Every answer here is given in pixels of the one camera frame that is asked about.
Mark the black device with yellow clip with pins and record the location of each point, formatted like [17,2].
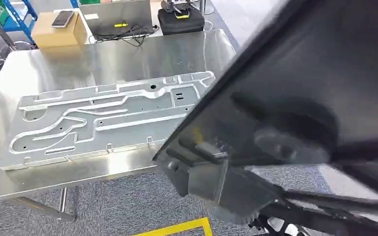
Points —
[177,8]

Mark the cardboard box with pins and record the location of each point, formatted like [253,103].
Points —
[58,35]

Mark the blue metal shelving rack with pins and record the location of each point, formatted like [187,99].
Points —
[21,19]

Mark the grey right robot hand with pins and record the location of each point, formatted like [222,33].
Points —
[231,195]

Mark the stamped sheet metal panel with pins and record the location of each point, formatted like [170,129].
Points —
[127,114]

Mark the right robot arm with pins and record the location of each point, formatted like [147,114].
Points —
[322,211]

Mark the steel workbench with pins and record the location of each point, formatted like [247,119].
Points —
[127,58]

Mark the black plastic frame panel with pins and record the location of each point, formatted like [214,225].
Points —
[306,65]

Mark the grey laptop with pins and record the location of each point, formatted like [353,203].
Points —
[117,14]

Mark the black carry case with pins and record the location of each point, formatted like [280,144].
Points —
[182,25]

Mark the black smartphone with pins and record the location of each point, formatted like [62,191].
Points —
[62,19]

